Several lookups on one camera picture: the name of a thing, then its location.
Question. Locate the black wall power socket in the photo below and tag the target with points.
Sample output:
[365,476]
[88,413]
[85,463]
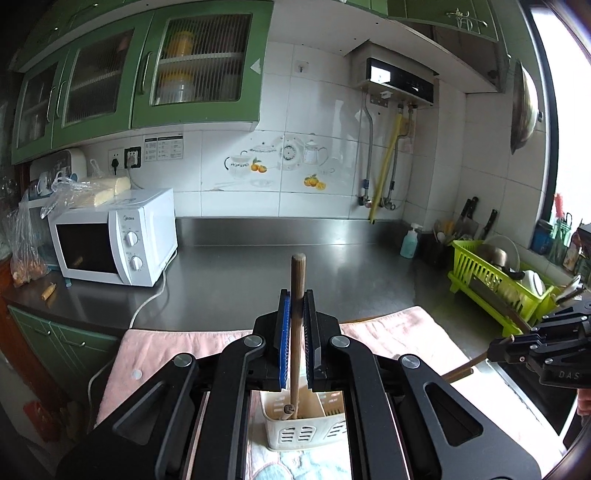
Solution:
[132,157]

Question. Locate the hanging steel wok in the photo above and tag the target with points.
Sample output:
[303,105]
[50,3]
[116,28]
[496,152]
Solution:
[525,108]

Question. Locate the green upper kitchen cabinets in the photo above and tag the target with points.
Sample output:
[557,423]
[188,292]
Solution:
[97,68]

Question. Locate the metal water pipe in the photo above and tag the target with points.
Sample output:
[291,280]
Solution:
[364,199]

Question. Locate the green lower cabinet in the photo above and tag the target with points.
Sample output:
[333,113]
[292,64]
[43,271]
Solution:
[55,361]

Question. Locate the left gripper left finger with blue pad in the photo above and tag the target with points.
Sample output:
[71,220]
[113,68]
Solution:
[283,335]

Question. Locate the wrapped bread on microwave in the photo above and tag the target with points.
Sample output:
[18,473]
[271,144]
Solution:
[93,192]

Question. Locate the wall-mounted water heater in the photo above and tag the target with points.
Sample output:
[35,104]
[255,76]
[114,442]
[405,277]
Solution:
[388,75]

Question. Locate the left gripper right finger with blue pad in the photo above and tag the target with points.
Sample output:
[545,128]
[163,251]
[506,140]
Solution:
[314,339]

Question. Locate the wooden chopstick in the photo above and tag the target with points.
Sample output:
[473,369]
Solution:
[297,281]
[465,369]

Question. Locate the green plastic dish rack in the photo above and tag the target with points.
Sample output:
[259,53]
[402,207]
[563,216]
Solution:
[530,306]

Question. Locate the blue hand soap bottle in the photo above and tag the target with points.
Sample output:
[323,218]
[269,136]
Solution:
[410,241]

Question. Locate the clear plastic bag with food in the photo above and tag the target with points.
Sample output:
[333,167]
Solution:
[23,231]

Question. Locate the cream plastic utensil holder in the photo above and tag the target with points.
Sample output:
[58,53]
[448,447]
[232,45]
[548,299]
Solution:
[320,421]

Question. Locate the pink towel with blue pattern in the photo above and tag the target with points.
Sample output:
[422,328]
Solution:
[151,364]

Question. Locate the person's right hand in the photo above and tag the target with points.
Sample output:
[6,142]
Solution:
[584,402]

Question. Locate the white microwave oven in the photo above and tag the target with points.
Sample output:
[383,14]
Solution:
[127,240]

